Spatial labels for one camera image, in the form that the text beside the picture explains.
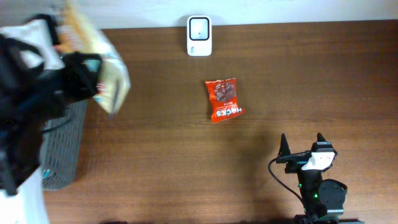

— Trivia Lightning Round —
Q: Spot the beige chips bag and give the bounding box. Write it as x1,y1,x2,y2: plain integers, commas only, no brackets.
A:
57,1,131,115

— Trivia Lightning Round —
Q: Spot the red Hacks snack bag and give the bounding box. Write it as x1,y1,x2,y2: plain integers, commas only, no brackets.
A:
205,78,245,123

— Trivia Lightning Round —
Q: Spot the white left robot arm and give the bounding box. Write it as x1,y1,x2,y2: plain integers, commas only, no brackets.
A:
1,14,103,223

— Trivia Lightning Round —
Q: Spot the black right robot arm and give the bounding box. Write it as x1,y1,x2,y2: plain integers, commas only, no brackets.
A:
268,133,361,224

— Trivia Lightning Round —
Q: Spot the grey plastic mesh basket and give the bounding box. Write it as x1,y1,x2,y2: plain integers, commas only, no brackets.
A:
40,100,88,190

